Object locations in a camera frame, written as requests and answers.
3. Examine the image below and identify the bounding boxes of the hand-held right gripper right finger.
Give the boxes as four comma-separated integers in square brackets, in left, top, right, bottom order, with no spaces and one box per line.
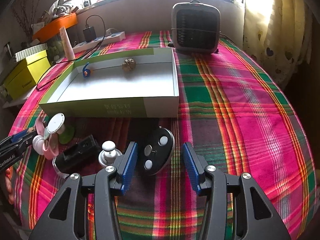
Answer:
[182,142,292,240]

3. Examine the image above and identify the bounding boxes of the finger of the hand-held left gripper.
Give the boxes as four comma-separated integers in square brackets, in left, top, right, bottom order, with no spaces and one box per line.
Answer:
[5,127,37,142]
[0,137,34,155]

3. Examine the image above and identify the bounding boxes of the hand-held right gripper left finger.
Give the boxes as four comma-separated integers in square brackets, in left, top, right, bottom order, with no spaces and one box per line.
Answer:
[29,141,139,240]

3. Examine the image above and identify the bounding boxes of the white round cap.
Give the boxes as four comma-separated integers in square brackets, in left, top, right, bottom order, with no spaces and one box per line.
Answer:
[32,135,45,154]

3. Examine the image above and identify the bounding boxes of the pink thin strip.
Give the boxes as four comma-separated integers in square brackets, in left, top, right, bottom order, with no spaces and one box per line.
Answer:
[36,117,47,137]

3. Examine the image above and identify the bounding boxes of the white round knob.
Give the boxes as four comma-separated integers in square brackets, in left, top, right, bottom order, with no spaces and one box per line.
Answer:
[98,141,123,169]

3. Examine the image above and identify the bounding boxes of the black oval dome with buttons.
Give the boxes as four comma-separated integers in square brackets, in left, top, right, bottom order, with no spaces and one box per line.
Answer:
[136,127,175,175]

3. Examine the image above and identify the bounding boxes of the black flashlight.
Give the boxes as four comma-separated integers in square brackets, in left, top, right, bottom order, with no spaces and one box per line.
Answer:
[52,134,98,173]

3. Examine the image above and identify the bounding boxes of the green and white cardboard box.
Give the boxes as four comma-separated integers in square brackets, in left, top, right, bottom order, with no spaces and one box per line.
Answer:
[39,47,180,118]

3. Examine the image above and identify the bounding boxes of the person's left hand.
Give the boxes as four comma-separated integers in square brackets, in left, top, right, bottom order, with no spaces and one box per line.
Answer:
[4,167,16,205]

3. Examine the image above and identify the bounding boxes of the pink holder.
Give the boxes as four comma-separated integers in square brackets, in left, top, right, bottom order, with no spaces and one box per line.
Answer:
[42,127,60,160]

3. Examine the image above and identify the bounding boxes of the white disc on green base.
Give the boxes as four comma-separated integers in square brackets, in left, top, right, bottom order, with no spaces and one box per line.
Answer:
[47,113,75,144]

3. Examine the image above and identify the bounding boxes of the yellow box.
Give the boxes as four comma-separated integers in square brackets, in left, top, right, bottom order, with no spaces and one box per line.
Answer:
[2,50,52,100]

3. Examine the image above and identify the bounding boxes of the plaid blanket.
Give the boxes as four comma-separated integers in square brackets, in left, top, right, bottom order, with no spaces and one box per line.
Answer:
[9,31,315,240]

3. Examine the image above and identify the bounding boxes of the striped box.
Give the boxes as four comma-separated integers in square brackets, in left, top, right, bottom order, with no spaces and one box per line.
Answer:
[15,43,48,62]

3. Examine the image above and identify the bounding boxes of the blue and orange small toy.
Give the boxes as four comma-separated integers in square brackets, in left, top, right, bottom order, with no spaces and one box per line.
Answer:
[82,62,93,78]

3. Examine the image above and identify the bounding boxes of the brown walnut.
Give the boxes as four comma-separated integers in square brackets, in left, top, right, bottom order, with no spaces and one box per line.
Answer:
[122,58,137,73]

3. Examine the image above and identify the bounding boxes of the pink tube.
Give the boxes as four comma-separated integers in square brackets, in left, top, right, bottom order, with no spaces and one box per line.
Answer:
[59,26,75,60]

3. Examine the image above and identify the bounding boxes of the orange box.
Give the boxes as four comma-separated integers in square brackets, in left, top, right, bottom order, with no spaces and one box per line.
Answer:
[32,13,77,43]

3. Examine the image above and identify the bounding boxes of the dried branches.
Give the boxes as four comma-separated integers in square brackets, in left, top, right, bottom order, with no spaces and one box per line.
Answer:
[12,0,35,39]

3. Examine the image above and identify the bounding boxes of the black charger adapter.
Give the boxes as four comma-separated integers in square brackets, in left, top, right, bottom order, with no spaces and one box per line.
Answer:
[83,26,97,42]

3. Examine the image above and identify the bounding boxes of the white power strip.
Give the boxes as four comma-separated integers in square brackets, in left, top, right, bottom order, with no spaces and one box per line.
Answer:
[72,31,125,53]

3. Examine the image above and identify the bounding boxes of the grey fan heater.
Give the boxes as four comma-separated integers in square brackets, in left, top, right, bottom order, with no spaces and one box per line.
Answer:
[171,0,222,54]

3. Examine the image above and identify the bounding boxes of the cream heart-pattern curtain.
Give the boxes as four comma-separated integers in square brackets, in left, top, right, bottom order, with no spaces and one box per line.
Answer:
[244,0,312,89]

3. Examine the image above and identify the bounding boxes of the black charger cable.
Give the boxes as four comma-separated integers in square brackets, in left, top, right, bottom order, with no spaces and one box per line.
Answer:
[36,15,107,90]

